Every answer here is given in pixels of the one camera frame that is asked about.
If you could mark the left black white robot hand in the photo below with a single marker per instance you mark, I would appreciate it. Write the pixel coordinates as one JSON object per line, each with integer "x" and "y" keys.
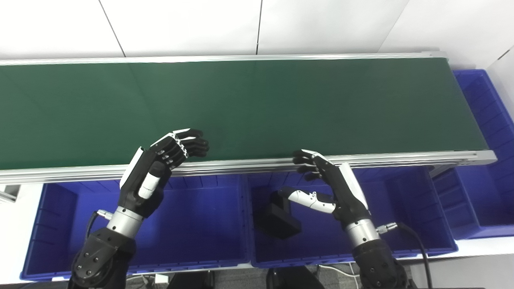
{"x": 138, "y": 188}

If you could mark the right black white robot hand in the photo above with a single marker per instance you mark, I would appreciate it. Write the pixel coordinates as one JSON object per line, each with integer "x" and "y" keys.
{"x": 345, "y": 196}

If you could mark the black cylinder block part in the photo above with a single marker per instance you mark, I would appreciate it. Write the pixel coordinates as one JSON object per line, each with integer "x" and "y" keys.
{"x": 279, "y": 224}

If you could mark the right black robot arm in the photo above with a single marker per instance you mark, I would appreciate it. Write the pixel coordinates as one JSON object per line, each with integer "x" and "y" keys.
{"x": 373, "y": 257}

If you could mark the blue plastic bin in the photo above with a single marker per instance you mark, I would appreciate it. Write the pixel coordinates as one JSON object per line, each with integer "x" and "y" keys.
{"x": 200, "y": 224}
{"x": 401, "y": 212}
{"x": 490, "y": 188}

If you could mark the green conveyor belt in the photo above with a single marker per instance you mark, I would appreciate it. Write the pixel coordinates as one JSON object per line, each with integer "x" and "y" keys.
{"x": 249, "y": 164}
{"x": 261, "y": 108}

